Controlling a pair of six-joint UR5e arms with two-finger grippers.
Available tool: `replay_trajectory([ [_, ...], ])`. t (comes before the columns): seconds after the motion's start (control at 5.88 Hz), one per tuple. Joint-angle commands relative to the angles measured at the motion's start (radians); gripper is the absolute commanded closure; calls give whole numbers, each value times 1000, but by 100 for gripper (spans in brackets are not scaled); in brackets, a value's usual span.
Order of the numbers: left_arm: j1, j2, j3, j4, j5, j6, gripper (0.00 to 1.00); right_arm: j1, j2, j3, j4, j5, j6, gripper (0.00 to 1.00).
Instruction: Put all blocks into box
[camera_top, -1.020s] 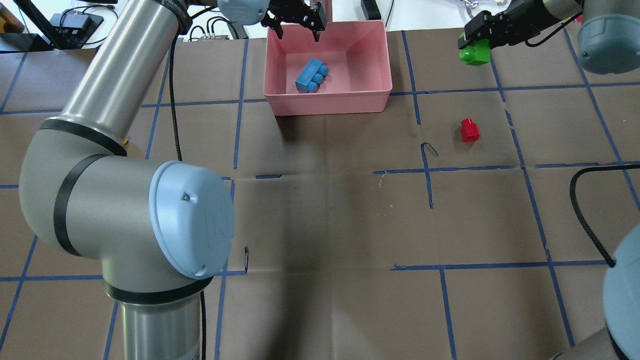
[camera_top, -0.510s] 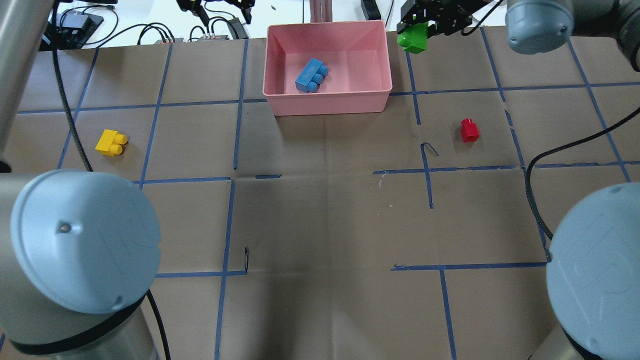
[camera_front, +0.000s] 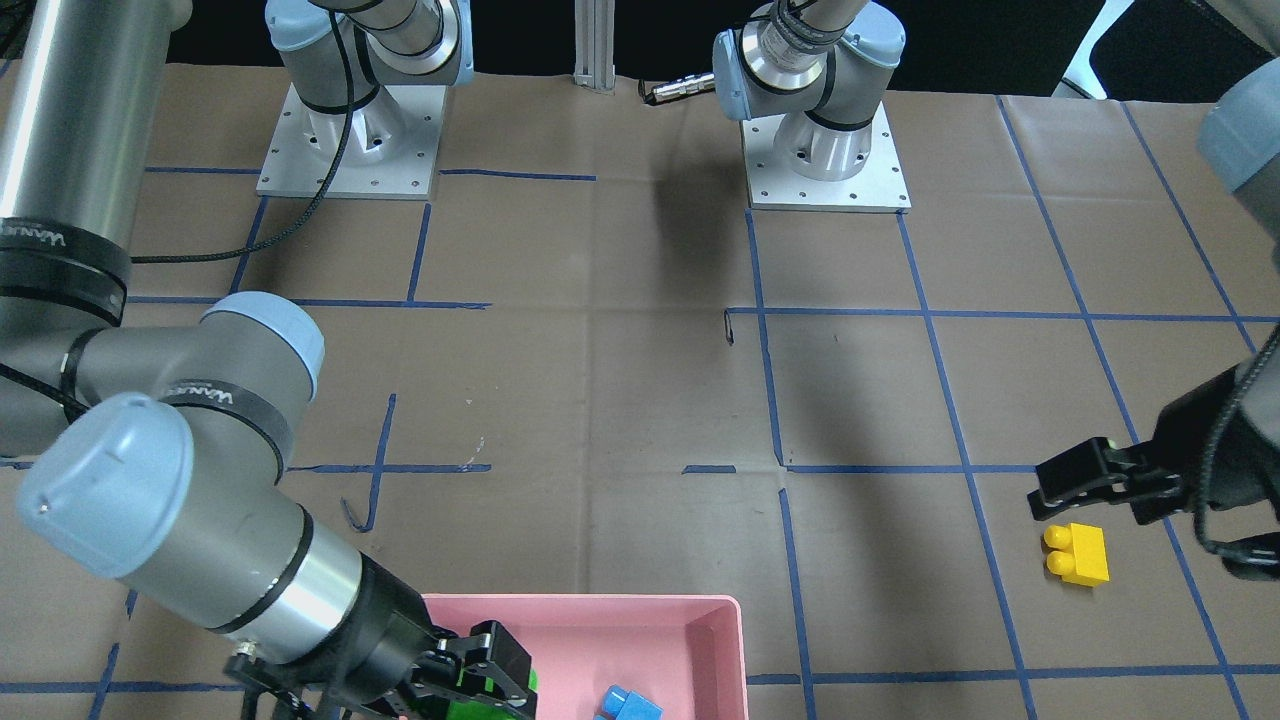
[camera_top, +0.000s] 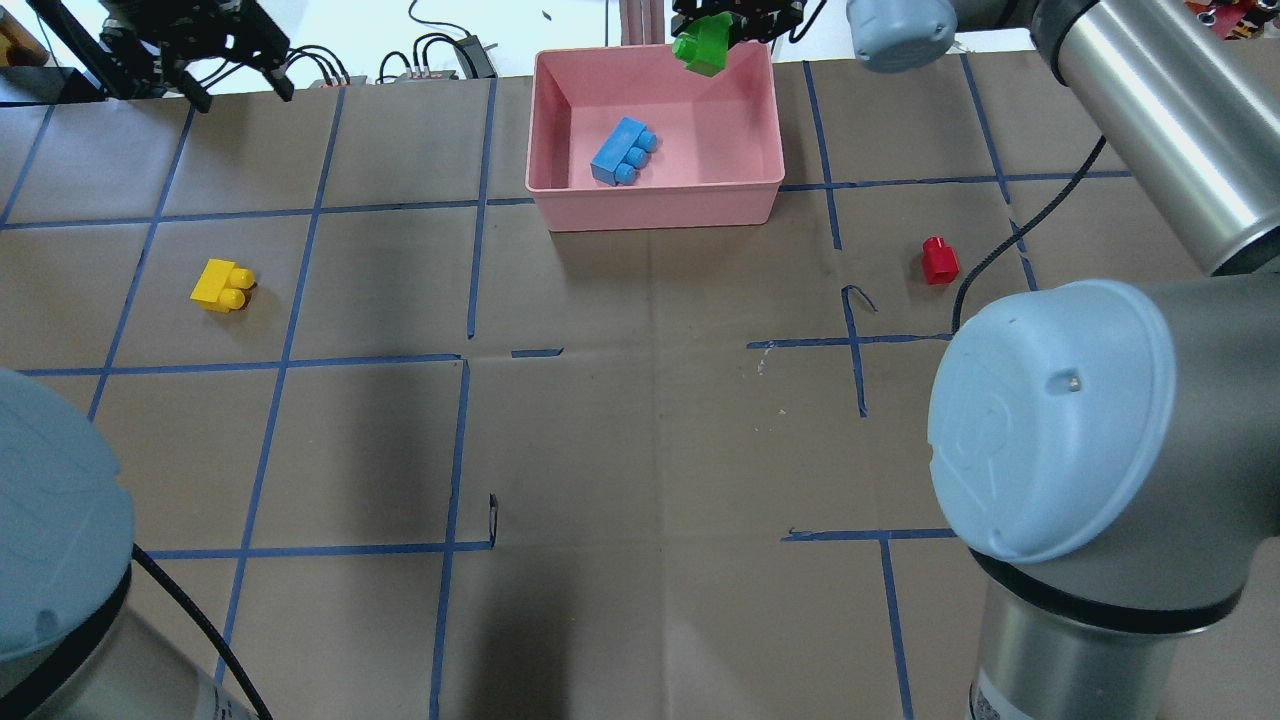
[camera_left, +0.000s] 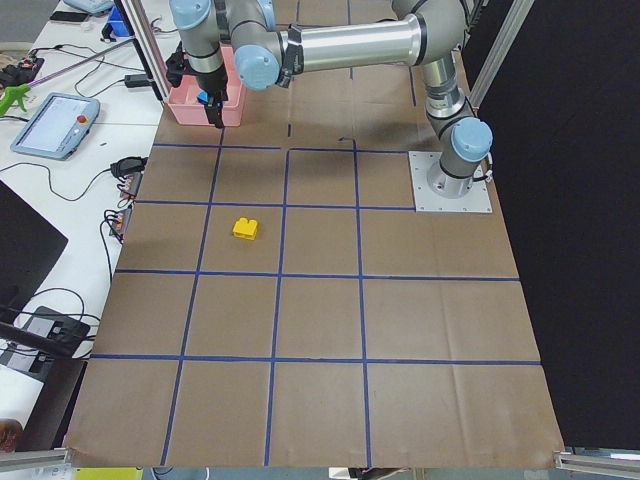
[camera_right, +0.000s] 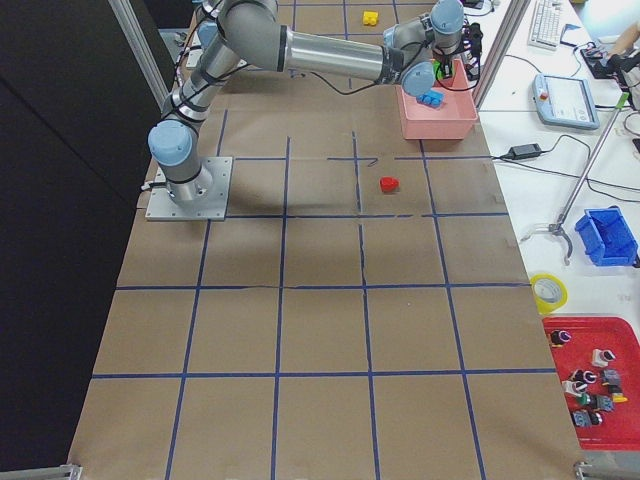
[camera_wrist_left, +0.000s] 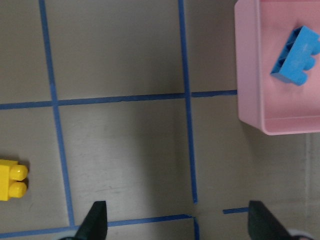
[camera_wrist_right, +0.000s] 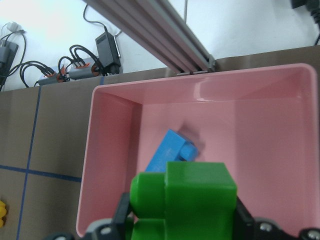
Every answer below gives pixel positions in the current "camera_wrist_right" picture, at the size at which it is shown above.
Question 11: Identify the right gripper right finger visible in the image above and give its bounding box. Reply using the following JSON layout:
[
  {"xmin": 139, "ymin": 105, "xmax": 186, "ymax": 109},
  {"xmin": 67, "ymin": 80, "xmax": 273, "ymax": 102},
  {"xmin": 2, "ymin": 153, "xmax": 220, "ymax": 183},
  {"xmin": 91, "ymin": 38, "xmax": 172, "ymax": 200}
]
[{"xmin": 232, "ymin": 198, "xmax": 320, "ymax": 240}]

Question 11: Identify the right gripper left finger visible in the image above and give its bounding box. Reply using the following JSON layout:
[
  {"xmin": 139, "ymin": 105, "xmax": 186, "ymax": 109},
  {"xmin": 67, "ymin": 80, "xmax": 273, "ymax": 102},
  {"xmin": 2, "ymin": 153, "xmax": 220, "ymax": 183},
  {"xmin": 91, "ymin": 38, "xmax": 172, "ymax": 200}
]
[{"xmin": 47, "ymin": 192, "xmax": 136, "ymax": 240}]

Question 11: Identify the green toy block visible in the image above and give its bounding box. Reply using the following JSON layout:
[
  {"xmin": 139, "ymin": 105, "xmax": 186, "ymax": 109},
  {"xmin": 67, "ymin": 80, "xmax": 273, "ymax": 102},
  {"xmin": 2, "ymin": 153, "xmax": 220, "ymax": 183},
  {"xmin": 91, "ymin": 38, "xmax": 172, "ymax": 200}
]
[{"xmin": 130, "ymin": 161, "xmax": 237, "ymax": 240}]

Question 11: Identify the blue toy block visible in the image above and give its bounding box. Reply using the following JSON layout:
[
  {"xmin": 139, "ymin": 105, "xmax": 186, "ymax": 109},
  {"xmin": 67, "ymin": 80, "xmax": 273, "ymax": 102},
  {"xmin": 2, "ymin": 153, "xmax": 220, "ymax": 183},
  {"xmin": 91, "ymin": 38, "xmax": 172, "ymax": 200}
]
[{"xmin": 145, "ymin": 129, "xmax": 199, "ymax": 173}]

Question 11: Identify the yellow toy block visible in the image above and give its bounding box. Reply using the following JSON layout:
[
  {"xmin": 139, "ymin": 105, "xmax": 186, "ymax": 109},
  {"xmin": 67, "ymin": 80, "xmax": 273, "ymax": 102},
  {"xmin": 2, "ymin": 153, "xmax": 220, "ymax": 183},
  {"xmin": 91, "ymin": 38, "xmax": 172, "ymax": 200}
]
[{"xmin": 0, "ymin": 201, "xmax": 7, "ymax": 228}]

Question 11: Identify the pink plastic box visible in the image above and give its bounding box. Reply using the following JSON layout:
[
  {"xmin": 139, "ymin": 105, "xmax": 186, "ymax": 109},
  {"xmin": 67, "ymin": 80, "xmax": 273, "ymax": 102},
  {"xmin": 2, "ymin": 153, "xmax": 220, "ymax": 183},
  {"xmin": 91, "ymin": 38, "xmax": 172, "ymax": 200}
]
[{"xmin": 76, "ymin": 63, "xmax": 320, "ymax": 236}]

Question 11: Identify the grey usb hub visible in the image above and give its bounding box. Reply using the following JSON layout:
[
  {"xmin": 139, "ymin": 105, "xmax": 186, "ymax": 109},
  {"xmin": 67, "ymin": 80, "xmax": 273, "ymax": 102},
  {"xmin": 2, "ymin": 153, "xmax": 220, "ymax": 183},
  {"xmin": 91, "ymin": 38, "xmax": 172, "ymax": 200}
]
[
  {"xmin": 34, "ymin": 75, "xmax": 59, "ymax": 86},
  {"xmin": 68, "ymin": 63, "xmax": 100, "ymax": 80}
]

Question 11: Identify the black power adapter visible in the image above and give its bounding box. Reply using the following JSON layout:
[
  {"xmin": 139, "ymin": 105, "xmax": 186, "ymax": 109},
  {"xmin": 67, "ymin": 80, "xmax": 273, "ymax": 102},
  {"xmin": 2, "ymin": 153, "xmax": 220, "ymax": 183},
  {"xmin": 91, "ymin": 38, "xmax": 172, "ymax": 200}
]
[{"xmin": 95, "ymin": 32, "xmax": 121, "ymax": 75}]

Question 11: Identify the aluminium frame post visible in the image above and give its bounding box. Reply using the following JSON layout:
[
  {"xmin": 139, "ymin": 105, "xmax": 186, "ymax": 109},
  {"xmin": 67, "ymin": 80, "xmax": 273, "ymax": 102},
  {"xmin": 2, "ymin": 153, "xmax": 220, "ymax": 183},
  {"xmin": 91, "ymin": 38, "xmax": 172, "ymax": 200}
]
[{"xmin": 86, "ymin": 0, "xmax": 216, "ymax": 74}]

